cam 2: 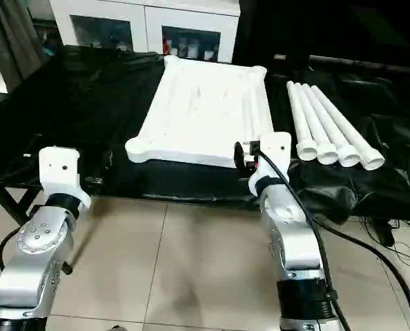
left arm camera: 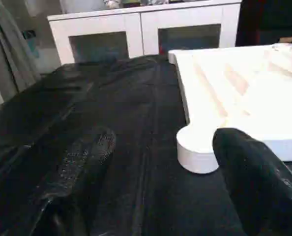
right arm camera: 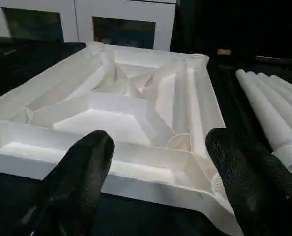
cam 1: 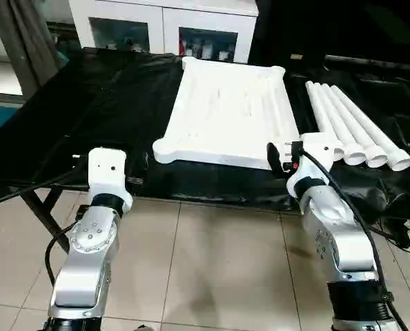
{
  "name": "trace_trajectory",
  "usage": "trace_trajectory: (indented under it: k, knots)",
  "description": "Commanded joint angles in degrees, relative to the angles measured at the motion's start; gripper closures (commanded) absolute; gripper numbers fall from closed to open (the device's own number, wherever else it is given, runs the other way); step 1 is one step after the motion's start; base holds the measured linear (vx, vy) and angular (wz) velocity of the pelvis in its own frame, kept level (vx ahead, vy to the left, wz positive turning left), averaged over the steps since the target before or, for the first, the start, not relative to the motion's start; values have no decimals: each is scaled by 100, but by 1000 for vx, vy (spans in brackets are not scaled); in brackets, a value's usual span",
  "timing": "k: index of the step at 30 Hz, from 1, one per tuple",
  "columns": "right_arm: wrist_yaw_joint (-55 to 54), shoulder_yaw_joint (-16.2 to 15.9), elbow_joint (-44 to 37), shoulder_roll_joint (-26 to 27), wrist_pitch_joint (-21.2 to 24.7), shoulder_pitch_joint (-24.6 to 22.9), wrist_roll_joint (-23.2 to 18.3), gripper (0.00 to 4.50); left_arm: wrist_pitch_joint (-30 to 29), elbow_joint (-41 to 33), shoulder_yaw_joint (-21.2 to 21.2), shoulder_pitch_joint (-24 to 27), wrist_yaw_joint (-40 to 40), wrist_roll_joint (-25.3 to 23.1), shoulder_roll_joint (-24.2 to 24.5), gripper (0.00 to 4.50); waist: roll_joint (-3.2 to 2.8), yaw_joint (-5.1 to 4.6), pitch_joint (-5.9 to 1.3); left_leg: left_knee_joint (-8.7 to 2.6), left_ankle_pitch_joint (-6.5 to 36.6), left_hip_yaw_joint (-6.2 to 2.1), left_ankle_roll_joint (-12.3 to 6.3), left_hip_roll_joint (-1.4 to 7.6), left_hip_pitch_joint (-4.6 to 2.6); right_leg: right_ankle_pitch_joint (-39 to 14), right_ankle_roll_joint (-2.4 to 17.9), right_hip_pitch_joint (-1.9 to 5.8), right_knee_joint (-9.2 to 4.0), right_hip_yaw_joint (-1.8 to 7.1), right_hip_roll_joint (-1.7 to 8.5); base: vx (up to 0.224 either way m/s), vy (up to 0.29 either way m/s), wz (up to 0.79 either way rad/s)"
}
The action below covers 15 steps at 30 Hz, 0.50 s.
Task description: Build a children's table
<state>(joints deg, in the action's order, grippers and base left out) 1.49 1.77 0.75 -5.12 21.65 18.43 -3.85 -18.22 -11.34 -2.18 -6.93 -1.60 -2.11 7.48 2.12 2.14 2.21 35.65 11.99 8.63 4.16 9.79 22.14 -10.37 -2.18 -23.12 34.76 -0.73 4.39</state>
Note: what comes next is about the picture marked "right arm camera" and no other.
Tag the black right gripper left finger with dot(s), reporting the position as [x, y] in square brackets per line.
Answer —
[82, 172]

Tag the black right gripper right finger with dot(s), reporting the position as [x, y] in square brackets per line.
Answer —
[254, 186]

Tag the white plastic table top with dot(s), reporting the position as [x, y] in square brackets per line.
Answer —
[136, 110]

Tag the black work mat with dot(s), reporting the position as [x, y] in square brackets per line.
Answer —
[25, 64]

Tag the white glass-door cabinet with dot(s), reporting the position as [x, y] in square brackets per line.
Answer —
[84, 24]

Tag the black case with gold label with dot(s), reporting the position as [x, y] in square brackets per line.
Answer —
[197, 29]

